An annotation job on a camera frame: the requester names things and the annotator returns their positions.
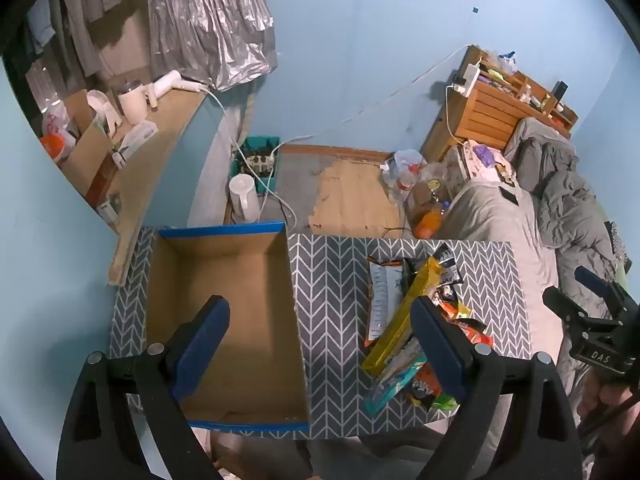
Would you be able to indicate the person's right hand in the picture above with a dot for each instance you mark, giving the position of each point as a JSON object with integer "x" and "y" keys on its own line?
{"x": 597, "y": 400}

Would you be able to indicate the white charger block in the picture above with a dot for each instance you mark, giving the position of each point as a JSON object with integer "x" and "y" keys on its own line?
{"x": 470, "y": 80}

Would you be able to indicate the orange drink bottle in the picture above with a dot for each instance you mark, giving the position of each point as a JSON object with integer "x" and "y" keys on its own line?
{"x": 430, "y": 222}

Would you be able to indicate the white power strip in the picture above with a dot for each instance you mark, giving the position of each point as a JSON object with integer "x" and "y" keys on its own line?
{"x": 259, "y": 162}

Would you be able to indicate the black bottle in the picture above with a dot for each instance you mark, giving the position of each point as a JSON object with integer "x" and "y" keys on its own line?
{"x": 560, "y": 95}

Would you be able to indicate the bag of plastic bottles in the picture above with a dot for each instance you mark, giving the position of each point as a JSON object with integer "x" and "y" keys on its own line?
{"x": 407, "y": 167}

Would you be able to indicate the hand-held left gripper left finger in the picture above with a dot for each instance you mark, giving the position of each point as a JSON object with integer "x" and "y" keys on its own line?
{"x": 200, "y": 345}

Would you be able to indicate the white plastic bag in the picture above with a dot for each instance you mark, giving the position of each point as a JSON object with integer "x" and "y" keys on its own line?
{"x": 54, "y": 117}

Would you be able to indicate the open brown cardboard box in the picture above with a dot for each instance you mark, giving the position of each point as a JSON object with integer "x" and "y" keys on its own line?
{"x": 87, "y": 152}

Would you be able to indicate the white electric kettle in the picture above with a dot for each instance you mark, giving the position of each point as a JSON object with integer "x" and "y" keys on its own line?
{"x": 243, "y": 200}

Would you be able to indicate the grey duvet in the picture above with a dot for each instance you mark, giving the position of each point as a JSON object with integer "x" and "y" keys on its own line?
{"x": 565, "y": 195}

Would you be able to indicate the long yellow biscuit packet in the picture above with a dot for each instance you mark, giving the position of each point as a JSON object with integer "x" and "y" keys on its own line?
{"x": 400, "y": 320}

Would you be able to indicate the beige bed sheet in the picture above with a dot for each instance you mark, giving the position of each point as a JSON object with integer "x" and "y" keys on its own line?
{"x": 500, "y": 230}

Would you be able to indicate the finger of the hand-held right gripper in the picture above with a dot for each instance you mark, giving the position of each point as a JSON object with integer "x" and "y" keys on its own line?
{"x": 595, "y": 282}
{"x": 565, "y": 307}

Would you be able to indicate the grey herringbone table cover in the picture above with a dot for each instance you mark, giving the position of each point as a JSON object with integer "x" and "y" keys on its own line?
{"x": 330, "y": 285}

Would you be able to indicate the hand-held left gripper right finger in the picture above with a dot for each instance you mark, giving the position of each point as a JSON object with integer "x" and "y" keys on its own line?
{"x": 440, "y": 350}

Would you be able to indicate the hanging grey clothes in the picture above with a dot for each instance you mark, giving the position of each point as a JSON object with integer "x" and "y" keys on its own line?
{"x": 85, "y": 25}

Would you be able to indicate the blue-edged cardboard box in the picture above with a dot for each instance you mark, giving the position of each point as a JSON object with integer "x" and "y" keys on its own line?
{"x": 240, "y": 310}

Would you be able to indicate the white mug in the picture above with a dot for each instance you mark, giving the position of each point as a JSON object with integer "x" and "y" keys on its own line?
{"x": 132, "y": 105}

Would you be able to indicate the pile of snack packets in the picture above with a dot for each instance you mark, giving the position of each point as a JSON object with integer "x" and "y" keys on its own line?
{"x": 382, "y": 295}

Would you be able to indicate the silver foil curtain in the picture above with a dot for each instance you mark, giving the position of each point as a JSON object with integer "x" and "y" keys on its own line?
{"x": 210, "y": 20}

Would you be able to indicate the wooden headboard shelf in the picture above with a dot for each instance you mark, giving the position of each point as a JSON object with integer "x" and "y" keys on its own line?
{"x": 492, "y": 107}

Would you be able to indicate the white plastic container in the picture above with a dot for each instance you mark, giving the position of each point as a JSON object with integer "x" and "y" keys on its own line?
{"x": 105, "y": 110}

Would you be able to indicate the white hair dryer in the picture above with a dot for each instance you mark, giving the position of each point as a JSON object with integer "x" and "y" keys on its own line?
{"x": 167, "y": 81}

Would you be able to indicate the flat cardboard sheet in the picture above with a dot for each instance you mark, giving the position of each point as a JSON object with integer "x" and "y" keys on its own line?
{"x": 355, "y": 200}

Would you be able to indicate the printed pillow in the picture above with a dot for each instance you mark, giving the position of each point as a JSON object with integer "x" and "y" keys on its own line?
{"x": 475, "y": 160}

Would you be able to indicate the orange-lidded jar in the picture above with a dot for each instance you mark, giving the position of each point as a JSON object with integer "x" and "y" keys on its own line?
{"x": 55, "y": 146}

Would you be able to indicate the flat white box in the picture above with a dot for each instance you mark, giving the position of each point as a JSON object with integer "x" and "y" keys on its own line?
{"x": 137, "y": 137}

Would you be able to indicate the teal storage crate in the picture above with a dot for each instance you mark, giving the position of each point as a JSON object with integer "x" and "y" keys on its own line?
{"x": 267, "y": 180}

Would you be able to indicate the black phone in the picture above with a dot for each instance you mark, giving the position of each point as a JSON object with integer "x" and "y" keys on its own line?
{"x": 510, "y": 195}

